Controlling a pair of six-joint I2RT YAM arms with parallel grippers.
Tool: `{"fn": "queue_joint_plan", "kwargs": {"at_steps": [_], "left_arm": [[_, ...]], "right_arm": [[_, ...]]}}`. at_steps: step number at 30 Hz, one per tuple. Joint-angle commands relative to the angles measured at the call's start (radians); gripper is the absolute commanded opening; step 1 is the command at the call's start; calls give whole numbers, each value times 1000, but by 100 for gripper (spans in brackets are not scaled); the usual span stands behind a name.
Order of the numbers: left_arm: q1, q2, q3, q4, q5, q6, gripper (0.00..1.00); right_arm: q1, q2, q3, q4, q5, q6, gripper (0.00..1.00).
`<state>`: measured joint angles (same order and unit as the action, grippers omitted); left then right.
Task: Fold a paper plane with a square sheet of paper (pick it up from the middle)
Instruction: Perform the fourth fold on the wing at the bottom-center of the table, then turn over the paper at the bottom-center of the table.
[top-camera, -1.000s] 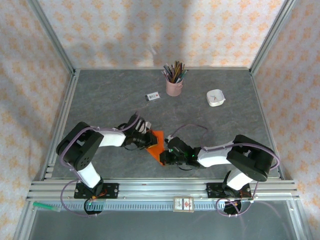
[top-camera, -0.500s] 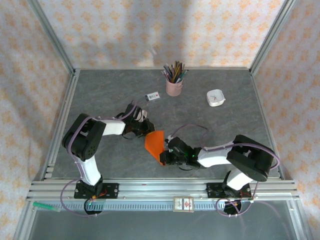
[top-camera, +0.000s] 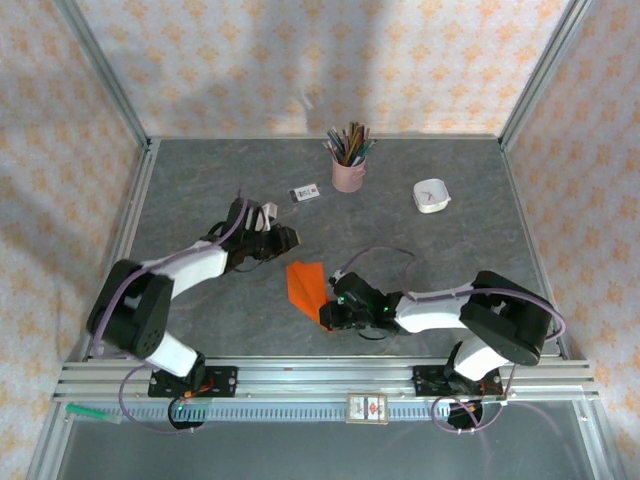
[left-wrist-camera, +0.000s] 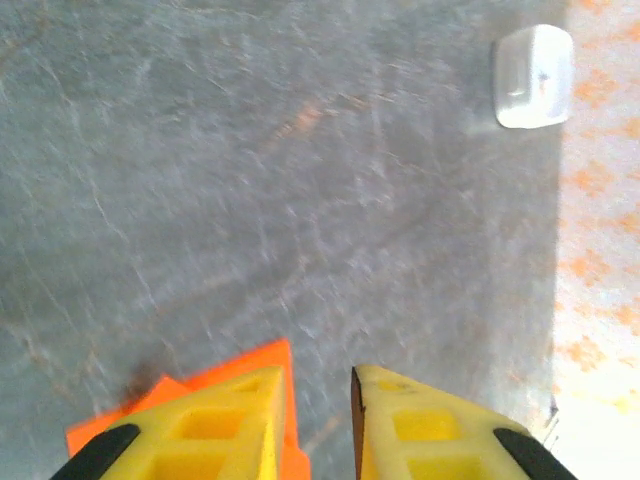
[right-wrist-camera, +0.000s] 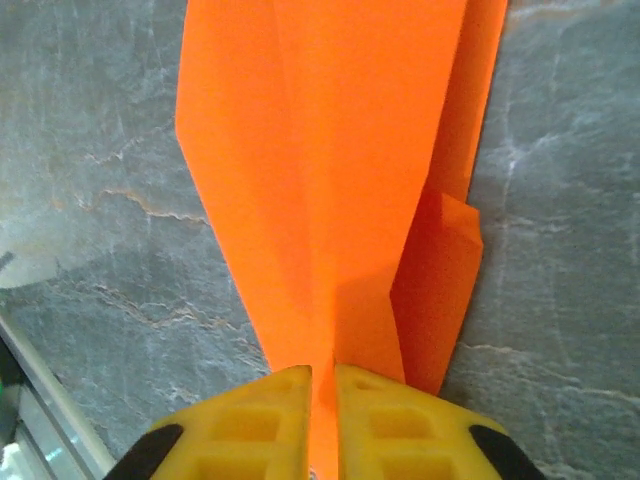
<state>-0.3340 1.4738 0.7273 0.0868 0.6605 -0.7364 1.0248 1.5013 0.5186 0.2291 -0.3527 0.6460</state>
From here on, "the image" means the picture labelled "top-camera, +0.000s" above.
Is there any left arm's purple cable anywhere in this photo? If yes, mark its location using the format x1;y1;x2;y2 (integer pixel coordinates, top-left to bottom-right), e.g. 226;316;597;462
91;188;251;435

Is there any grey pencil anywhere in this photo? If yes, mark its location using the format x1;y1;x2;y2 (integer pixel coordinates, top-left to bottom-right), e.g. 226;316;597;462
326;128;349;162

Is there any black round cable port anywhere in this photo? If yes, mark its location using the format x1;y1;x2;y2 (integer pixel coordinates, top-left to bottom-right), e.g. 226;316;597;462
446;401;486;435
167;399;207;435

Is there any green pen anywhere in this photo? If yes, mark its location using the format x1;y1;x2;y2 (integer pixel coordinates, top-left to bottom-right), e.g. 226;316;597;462
64;403;124;427

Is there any teal pencil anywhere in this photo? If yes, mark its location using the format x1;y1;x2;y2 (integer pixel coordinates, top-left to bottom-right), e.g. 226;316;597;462
355;138;379;165

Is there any arm's purple cable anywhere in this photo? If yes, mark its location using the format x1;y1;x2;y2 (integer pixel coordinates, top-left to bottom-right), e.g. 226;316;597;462
342;245;569;435
91;188;251;435

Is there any right arm's purple cable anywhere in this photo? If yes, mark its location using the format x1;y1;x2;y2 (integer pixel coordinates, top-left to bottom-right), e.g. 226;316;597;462
342;245;569;435

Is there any aluminium frame post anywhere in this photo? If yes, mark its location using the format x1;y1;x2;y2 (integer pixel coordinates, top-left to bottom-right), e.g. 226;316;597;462
497;0;599;151
52;0;151;151

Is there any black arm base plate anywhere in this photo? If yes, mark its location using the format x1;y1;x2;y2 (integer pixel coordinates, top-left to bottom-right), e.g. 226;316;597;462
147;366;239;400
410;363;503;399

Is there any grey slotted cable duct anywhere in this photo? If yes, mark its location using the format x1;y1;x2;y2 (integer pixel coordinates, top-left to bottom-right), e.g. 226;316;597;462
107;401;454;422

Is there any orange square paper sheet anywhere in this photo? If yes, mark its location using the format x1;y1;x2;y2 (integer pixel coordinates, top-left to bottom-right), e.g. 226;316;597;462
285;259;335;332

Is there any aluminium side rail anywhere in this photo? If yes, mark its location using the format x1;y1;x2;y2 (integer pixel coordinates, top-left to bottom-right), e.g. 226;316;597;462
62;138;162;364
498;138;571;362

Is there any thin aluminium frame rail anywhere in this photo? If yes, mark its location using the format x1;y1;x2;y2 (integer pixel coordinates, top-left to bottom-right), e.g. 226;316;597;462
149;132;504;142

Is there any white square clock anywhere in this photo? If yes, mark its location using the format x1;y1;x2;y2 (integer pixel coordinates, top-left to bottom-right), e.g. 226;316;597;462
412;178;453;215

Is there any pink pencil cup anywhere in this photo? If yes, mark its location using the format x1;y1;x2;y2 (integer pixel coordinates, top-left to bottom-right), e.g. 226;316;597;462
331;152;367;193

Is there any wide aluminium base rail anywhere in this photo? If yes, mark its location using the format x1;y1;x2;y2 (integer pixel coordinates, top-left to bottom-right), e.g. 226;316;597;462
52;355;599;401

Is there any label on front rail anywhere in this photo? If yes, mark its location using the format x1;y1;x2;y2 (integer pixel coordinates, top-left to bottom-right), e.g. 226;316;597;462
346;393;391;426

